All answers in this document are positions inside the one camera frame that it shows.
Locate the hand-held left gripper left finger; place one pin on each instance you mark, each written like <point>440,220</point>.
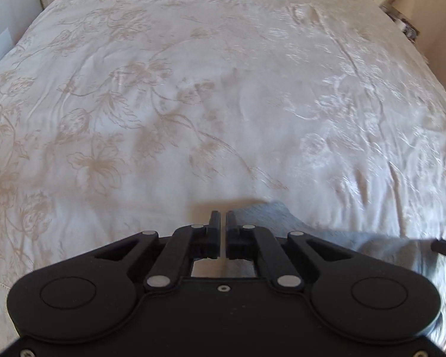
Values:
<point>216,238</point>

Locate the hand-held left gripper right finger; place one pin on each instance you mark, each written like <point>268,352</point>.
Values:
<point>231,238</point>

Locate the grey speckled pants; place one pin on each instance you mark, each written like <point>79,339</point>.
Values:
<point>379,249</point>

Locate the white embroidered bedspread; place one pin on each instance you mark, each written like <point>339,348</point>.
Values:
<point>208,100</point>

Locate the dark cluttered nightstand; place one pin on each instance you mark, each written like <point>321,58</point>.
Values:
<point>403,24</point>

